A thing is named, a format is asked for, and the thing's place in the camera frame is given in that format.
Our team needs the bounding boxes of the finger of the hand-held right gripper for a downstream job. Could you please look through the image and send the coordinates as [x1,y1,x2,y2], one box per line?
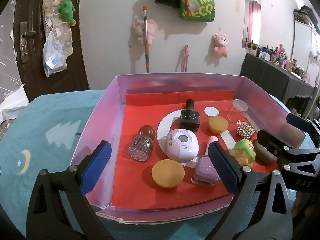
[286,113,320,140]
[257,129,320,172]

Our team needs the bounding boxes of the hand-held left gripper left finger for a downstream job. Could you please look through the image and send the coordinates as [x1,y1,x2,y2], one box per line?
[26,140,112,240]

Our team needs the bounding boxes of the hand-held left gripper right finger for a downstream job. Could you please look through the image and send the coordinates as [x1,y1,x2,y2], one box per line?
[208,141,293,240]

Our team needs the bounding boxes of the grey rounded case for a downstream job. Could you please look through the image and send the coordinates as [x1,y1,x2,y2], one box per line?
[251,139,274,164]

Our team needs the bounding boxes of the pink nail polish bottle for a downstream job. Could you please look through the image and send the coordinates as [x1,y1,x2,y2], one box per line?
[191,136,222,187]

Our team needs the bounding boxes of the green and yellow toy figure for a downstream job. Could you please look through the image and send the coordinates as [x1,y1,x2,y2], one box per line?
[230,139,256,168]

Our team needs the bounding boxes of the silver bead cube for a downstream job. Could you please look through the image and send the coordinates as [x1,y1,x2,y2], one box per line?
[237,122,256,140]

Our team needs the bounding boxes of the small yellow dome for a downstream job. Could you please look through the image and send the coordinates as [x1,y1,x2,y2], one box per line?
[209,116,229,134]

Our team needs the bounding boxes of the clear glass dish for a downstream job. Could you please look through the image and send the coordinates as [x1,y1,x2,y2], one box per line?
[226,99,248,123]

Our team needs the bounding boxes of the shallow pink cardboard box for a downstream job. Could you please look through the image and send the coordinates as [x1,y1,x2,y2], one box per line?
[69,72,307,224]

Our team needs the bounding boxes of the glitter bottle with red cap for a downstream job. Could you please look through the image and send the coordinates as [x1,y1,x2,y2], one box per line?
[127,125,157,162]

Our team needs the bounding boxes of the white round device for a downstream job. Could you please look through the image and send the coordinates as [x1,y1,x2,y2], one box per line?
[166,129,199,162]

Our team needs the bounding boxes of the large yellow dome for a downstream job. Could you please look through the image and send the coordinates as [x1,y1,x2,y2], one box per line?
[152,159,185,188]

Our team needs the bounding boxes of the black nail polish bottle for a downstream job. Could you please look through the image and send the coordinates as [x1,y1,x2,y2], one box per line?
[179,99,201,132]

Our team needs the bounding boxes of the person's right forearm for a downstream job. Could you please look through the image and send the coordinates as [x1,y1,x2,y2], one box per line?
[292,192,320,230]

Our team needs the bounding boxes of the red printed paper sheet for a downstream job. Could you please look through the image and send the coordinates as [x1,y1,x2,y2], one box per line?
[109,90,278,210]

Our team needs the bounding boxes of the dark cloth covered table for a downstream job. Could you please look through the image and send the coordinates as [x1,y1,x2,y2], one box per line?
[240,53,315,113]

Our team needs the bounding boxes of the row of cosmetic bottles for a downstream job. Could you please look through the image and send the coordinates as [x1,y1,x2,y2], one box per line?
[244,39,313,83]

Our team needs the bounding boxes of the white hanging plush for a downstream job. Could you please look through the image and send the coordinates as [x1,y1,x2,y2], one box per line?
[309,29,320,60]

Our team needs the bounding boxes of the white cabinet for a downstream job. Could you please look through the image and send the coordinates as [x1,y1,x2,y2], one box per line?
[291,20,320,80]

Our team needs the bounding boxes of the white plastic sheet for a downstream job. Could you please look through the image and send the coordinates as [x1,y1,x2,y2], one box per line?
[0,86,30,123]

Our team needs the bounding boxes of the pink plush with white face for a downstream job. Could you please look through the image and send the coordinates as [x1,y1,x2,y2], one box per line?
[213,33,229,57]

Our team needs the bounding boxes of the dark patterned storage box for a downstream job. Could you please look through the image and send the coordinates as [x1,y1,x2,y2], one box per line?
[294,5,317,27]

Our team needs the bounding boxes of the pink folded stand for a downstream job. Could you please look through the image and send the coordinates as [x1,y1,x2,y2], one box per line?
[181,44,190,73]

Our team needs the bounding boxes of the white plastic bag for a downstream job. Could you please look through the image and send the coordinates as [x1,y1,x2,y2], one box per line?
[42,31,68,77]

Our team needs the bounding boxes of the dark brown door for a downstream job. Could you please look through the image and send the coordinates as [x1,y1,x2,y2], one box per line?
[14,0,90,100]

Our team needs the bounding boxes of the grey starry cloth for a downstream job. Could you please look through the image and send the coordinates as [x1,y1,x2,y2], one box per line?
[0,0,25,98]

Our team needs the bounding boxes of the pale pink plush toy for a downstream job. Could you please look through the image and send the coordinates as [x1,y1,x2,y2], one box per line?
[132,17,157,45]

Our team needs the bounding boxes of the green tote bag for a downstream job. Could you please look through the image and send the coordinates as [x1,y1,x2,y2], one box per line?
[179,0,215,23]

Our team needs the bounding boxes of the green plush toy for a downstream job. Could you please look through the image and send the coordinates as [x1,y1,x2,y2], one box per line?
[58,0,76,27]

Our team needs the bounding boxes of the clear hanging pocket organizer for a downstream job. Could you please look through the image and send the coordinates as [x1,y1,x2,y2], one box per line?
[41,0,73,63]

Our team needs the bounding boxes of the tall wall mirror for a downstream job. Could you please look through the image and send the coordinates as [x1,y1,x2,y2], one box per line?
[242,0,262,49]

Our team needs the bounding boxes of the mop handle with orange tip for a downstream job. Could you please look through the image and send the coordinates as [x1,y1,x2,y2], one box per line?
[142,6,152,73]

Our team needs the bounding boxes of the metal door handle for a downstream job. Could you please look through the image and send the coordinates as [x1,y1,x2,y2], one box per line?
[19,22,37,64]

